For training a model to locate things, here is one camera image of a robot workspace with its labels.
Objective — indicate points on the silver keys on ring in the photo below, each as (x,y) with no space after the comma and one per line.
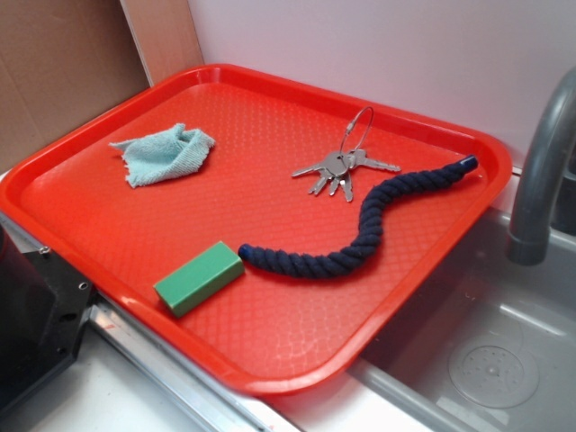
(336,167)

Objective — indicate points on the red plastic tray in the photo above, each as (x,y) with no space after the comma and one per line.
(262,334)

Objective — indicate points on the grey faucet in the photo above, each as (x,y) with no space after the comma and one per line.
(545,197)

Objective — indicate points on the green rectangular block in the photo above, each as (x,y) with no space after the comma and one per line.
(196,281)

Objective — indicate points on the grey sink basin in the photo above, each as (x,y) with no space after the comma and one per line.
(483,344)

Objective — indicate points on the brown cardboard panel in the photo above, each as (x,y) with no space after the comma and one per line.
(63,63)

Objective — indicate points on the light blue cloth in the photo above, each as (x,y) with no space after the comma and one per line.
(165,155)

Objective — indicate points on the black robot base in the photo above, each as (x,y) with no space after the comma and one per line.
(44,309)

